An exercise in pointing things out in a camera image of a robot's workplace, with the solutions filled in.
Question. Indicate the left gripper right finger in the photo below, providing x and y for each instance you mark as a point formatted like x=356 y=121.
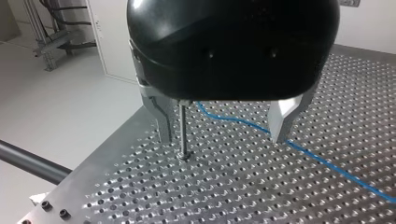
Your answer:
x=281 y=119

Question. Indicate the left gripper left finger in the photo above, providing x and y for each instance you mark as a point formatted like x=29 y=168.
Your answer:
x=162 y=115

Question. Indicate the white cabinet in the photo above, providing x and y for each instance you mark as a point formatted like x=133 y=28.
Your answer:
x=113 y=40

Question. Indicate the dark grey bar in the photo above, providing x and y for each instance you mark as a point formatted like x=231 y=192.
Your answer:
x=31 y=162

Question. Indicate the metal post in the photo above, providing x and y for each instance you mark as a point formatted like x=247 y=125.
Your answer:
x=183 y=130

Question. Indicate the grey metal frame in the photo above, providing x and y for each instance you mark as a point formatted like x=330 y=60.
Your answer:
x=53 y=34

